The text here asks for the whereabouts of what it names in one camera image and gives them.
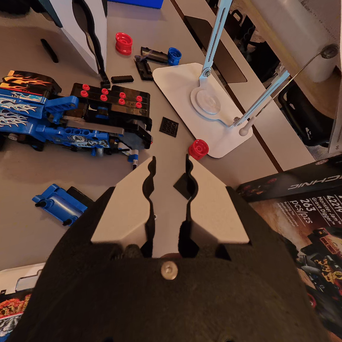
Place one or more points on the black frame brick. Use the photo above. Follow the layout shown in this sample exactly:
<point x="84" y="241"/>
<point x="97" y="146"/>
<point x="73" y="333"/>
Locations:
<point x="144" y="69"/>

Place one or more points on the black toy box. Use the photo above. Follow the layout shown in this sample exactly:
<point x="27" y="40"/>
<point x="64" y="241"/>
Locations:
<point x="288" y="208"/>

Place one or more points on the blue wheel hub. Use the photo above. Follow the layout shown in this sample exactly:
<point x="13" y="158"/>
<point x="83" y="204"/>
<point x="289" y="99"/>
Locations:
<point x="174" y="56"/>

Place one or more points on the blue black toy truck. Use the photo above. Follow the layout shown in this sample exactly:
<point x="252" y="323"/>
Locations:
<point x="80" y="115"/>

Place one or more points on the black flat square tile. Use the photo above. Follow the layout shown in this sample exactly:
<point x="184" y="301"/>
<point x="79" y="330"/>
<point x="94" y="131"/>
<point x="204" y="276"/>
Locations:
<point x="181" y="185"/>

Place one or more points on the sticker sheet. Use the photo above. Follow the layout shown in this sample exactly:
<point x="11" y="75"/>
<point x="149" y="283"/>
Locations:
<point x="13" y="307"/>

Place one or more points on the red wheel hub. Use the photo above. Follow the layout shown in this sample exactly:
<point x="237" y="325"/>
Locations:
<point x="123" y="44"/>
<point x="198" y="149"/>

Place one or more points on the black square studded plate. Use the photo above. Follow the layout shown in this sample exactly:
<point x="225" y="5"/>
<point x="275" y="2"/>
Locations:
<point x="168" y="127"/>

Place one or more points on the grey desk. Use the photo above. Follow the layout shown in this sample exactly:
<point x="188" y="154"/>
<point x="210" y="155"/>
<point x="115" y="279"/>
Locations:
<point x="26" y="165"/>

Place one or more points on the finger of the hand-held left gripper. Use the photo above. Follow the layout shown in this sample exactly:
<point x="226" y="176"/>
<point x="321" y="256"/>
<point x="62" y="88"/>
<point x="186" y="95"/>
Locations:
<point x="101" y="32"/>
<point x="69" y="24"/>

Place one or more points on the black bag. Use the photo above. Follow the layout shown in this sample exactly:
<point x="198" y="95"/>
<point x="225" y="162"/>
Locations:
<point x="302" y="115"/>

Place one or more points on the black Lego pin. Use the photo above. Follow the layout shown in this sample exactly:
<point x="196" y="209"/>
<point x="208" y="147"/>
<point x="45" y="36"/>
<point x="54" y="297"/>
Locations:
<point x="49" y="50"/>

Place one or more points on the blue storage bin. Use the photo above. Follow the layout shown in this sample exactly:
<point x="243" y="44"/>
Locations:
<point x="133" y="3"/>

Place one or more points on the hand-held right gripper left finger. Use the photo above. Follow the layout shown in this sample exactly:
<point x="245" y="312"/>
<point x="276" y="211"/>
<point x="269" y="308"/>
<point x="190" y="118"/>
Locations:
<point x="125" y="208"/>

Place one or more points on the short black beam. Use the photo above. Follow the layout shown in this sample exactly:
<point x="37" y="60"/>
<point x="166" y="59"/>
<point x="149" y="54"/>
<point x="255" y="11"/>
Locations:
<point x="122" y="79"/>

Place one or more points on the black flat brick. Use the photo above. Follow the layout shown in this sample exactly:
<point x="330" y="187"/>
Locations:
<point x="81" y="195"/>

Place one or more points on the blue brick panel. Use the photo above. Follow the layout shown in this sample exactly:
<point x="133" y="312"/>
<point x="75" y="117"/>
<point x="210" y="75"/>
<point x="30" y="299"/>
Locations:
<point x="58" y="204"/>

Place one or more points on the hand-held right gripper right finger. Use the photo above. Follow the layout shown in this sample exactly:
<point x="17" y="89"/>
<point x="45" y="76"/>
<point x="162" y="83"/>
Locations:
<point x="216" y="213"/>

